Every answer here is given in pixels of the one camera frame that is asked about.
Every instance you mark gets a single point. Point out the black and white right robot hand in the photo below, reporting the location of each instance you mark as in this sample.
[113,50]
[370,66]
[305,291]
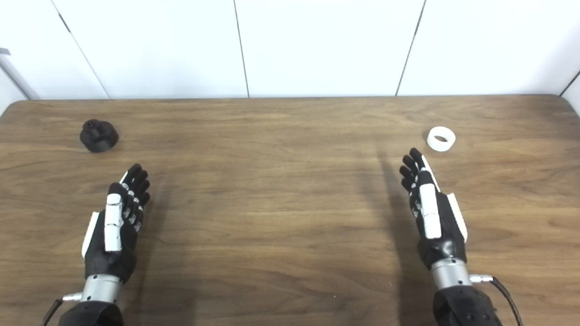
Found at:
[429,213]

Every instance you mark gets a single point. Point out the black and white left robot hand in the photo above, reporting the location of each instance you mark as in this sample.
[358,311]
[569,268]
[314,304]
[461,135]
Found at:
[113,226]

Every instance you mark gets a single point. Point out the round black plastic part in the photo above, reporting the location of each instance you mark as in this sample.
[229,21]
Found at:
[102,140]

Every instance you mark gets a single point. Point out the grey wall corner trim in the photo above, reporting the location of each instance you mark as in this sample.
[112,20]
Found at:
[18,79]

